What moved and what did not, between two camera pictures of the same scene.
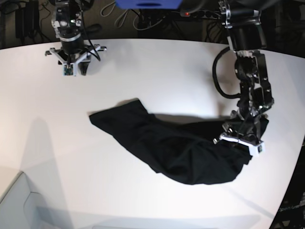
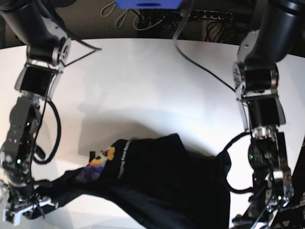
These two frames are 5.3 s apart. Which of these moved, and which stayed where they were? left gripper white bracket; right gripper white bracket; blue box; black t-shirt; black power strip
Moved: left gripper white bracket; right gripper white bracket; black t-shirt
Stayed: black power strip; blue box
